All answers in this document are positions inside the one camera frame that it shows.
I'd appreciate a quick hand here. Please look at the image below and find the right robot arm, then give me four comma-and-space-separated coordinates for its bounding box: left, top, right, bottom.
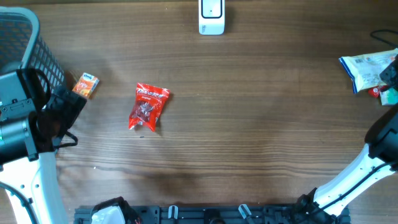
290, 105, 397, 223

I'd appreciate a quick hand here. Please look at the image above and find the right camera cable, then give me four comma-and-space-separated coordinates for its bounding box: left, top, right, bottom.
320, 29, 398, 212

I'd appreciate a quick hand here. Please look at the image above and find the white barcode scanner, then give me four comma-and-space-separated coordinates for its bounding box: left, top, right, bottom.
198, 0, 225, 35

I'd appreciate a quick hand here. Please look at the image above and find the left camera cable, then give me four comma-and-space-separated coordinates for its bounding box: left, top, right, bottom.
0, 70, 78, 224

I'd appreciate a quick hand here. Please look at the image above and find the orange tissue pack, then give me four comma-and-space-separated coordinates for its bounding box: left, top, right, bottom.
72, 73, 100, 99

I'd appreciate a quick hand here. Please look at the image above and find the camera cable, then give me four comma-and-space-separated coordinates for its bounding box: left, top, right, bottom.
0, 70, 78, 224
320, 29, 398, 212

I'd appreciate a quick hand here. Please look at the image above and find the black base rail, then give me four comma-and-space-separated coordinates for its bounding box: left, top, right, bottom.
73, 203, 351, 224

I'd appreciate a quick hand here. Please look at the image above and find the cream snack pouch blue seal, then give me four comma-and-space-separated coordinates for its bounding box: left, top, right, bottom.
339, 49, 397, 94

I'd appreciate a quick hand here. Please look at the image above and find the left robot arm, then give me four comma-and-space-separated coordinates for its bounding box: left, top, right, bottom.
1, 68, 86, 223

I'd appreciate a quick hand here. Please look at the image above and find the red candy bar wrapper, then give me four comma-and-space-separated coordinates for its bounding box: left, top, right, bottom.
368, 85, 388, 98

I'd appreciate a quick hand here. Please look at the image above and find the teal tissue pack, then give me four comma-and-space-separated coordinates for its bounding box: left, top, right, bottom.
380, 88, 398, 106

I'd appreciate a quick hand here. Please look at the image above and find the grey plastic shopping basket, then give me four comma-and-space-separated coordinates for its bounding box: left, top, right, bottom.
1, 6, 67, 90

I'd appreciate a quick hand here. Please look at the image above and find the red snack bag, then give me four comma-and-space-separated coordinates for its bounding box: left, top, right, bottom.
128, 83, 170, 132

